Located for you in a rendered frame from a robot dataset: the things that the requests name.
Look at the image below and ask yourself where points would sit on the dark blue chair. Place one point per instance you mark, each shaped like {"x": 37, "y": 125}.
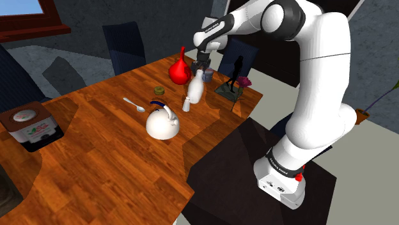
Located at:
{"x": 238, "y": 56}
{"x": 18, "y": 84}
{"x": 124, "y": 46}

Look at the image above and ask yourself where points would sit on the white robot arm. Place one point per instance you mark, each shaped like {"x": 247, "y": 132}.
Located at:
{"x": 318, "y": 93}

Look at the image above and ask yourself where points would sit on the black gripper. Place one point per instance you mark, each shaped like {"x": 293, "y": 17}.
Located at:
{"x": 201, "y": 64}

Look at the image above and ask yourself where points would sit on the brown and white square tin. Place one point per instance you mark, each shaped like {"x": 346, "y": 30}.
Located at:
{"x": 29, "y": 126}

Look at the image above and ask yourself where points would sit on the red long-necked vase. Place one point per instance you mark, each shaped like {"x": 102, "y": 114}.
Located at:
{"x": 179, "y": 72}

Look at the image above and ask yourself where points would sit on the white bottle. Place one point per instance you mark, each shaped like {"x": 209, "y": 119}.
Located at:
{"x": 195, "y": 88}

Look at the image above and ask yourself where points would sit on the red-framed window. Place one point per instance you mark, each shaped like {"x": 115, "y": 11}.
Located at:
{"x": 25, "y": 18}

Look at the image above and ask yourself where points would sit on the dark red rose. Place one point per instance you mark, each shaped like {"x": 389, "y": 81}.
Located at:
{"x": 243, "y": 82}

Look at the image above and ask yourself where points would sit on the wooden dining table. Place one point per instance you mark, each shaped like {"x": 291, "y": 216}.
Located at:
{"x": 103, "y": 162}

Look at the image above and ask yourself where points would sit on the small white shaker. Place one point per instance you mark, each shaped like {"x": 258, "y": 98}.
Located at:
{"x": 186, "y": 105}

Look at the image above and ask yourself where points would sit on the dark robot stand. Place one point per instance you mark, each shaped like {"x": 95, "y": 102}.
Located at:
{"x": 230, "y": 174}

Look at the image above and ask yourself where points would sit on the small round olive tin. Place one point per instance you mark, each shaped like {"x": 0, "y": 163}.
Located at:
{"x": 159, "y": 90}

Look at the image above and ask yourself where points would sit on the white spoon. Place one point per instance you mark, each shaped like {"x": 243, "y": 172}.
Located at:
{"x": 134, "y": 104}

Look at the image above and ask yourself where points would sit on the black human figure statue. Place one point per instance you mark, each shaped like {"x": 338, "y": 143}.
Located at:
{"x": 235, "y": 76}

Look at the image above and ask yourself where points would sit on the small grey cup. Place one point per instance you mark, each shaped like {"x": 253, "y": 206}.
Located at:
{"x": 208, "y": 74}

